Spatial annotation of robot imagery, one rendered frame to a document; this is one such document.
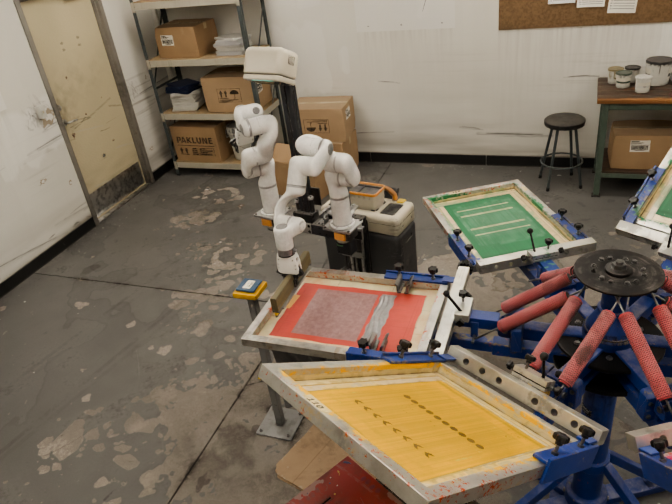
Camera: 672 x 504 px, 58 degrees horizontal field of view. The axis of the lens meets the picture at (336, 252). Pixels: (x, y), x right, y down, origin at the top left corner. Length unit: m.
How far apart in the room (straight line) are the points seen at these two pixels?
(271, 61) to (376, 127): 3.84
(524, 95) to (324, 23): 2.05
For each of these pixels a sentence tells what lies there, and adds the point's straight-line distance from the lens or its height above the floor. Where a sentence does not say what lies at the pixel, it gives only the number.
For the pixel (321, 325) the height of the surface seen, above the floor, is 0.96.
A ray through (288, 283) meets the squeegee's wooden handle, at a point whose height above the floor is 1.14.
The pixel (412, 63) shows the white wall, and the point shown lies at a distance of 6.19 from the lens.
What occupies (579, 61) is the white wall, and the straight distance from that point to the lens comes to 6.01.
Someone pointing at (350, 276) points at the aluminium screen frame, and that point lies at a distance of 2.92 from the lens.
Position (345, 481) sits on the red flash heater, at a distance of 1.90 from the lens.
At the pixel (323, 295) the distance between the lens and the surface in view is 2.87.
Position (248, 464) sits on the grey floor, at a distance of 3.49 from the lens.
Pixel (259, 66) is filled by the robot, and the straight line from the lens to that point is 2.78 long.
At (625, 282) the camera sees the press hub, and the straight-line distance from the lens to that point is 2.32.
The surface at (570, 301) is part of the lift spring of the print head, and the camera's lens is 2.30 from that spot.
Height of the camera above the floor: 2.59
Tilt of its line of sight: 31 degrees down
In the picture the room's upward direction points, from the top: 8 degrees counter-clockwise
